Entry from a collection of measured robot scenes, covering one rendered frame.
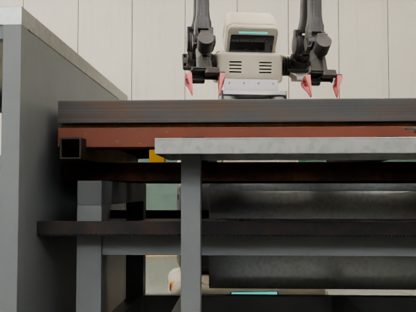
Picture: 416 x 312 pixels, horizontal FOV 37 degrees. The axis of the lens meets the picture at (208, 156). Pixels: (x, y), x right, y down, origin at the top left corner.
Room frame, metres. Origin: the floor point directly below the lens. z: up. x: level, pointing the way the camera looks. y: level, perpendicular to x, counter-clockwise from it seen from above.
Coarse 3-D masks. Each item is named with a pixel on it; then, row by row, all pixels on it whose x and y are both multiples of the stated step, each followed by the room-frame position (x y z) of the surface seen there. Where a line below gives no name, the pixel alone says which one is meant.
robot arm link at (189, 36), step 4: (192, 24) 2.42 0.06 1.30; (188, 28) 2.43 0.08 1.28; (192, 28) 2.42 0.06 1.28; (212, 28) 2.44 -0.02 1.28; (188, 32) 2.43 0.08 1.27; (192, 32) 2.43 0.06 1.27; (212, 32) 2.44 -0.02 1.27; (188, 36) 2.42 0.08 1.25; (188, 40) 2.42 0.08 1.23; (188, 44) 2.42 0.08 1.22; (188, 48) 2.43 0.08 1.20; (192, 48) 2.43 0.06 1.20; (192, 52) 2.46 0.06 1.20
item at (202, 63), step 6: (198, 60) 2.26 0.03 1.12; (204, 60) 2.25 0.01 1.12; (210, 60) 2.27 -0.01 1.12; (198, 66) 2.25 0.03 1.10; (204, 66) 2.24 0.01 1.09; (210, 66) 2.25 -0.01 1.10; (192, 72) 2.24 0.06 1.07; (198, 72) 2.25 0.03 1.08; (204, 72) 2.25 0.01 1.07; (210, 78) 2.27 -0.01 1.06; (216, 78) 2.28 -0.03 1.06
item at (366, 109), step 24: (72, 120) 1.52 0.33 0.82; (96, 120) 1.52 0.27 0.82; (120, 120) 1.52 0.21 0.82; (144, 120) 1.51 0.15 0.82; (168, 120) 1.51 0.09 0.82; (192, 120) 1.51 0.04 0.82; (216, 120) 1.51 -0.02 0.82; (240, 120) 1.50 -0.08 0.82; (264, 120) 1.50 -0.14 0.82; (288, 120) 1.50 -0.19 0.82; (312, 120) 1.49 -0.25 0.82; (336, 120) 1.49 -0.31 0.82; (360, 120) 1.49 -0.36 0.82; (384, 120) 1.49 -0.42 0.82; (408, 120) 1.48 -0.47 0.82
